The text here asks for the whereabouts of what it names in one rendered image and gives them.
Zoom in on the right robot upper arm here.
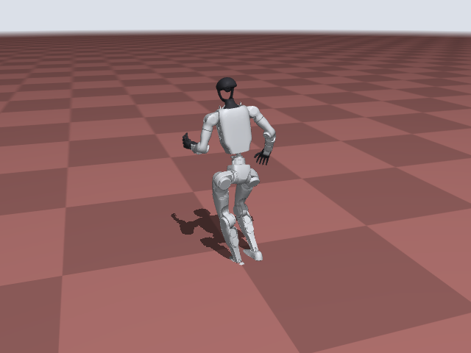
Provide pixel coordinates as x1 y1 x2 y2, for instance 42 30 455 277
247 106 275 140

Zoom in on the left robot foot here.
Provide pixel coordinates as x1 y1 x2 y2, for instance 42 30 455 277
230 256 244 265

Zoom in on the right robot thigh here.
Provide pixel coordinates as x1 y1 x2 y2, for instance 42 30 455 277
233 168 260 217

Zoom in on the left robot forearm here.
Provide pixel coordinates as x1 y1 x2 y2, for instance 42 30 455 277
191 142 202 154

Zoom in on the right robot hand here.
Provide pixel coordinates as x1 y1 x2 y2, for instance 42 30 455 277
254 148 271 165

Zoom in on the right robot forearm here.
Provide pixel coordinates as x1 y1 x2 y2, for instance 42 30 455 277
263 134 276 156

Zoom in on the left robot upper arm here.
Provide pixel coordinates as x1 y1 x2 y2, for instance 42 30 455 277
197 112 219 154

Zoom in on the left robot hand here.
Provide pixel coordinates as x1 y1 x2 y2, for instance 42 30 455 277
183 133 197 149

